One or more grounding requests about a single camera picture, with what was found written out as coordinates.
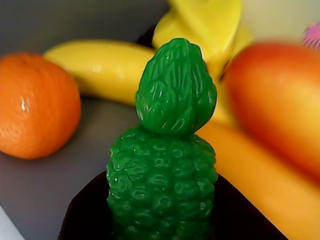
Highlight green toy pineapple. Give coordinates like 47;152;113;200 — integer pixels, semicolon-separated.
106;37;218;240

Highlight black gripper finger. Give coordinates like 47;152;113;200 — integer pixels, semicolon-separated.
58;171;116;240
212;174;288;240

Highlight lemon yellow banana bunch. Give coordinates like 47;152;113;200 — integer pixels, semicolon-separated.
42;0;256;127

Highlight red orange toy mango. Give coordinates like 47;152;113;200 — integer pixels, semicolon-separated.
223;42;320;181

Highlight orange toy fruit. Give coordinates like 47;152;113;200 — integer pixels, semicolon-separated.
0;52;82;161

